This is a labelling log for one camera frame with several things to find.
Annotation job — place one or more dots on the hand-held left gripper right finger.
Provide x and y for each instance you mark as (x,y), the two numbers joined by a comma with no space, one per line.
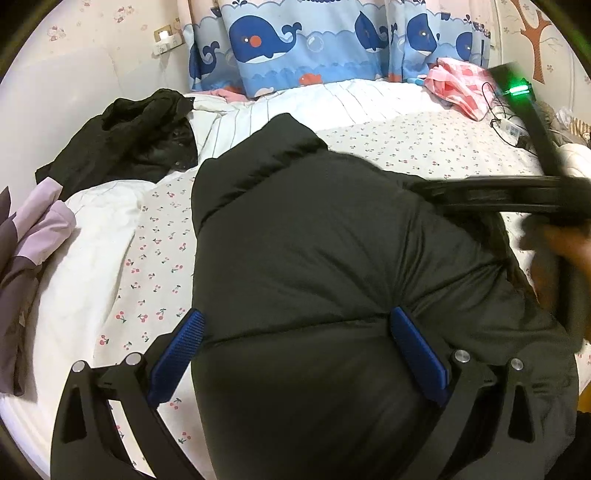
(418,350)

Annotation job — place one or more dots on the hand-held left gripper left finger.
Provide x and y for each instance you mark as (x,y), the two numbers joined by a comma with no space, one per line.
(178,355)

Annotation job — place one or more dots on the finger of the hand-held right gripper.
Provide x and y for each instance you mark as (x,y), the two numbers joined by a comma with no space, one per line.
(457,196)

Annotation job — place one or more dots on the dark puffer jacket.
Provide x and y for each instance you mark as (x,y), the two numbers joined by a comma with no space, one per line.
(323,254)

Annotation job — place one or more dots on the person's right hand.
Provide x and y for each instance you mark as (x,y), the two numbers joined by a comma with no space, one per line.
(570,249)

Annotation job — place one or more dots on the pile of assorted clutter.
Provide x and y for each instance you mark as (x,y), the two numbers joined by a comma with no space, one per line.
(570,129)

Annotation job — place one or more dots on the white charger device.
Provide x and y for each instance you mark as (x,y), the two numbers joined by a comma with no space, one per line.
(508,130)

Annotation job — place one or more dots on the cherry print bed sheet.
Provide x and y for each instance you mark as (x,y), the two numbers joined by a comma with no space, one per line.
(152,277)

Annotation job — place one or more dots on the pink white garment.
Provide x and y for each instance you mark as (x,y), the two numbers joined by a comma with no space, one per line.
(457,83)

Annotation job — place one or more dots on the white padded cloth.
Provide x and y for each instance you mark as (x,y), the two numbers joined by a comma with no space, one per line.
(83,277)

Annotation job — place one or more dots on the white striped quilt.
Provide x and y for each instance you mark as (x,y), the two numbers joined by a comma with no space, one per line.
(323,106)

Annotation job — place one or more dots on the purple garment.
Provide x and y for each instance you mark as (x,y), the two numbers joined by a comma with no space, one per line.
(41,230)

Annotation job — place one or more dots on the black jacket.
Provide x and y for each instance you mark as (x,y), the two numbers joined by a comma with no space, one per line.
(129,138)

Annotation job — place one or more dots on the whale print curtain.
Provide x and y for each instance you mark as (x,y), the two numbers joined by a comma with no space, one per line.
(277,46)

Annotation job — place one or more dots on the pink cloth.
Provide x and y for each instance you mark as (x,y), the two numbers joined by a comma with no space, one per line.
(226,95)

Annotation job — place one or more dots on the white padded headboard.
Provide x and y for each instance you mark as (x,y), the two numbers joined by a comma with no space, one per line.
(69,92)

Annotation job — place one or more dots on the brown tree wall sticker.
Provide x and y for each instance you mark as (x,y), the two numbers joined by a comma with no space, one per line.
(535,41)

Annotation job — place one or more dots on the white wall outlet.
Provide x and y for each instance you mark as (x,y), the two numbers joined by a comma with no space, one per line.
(165,41)

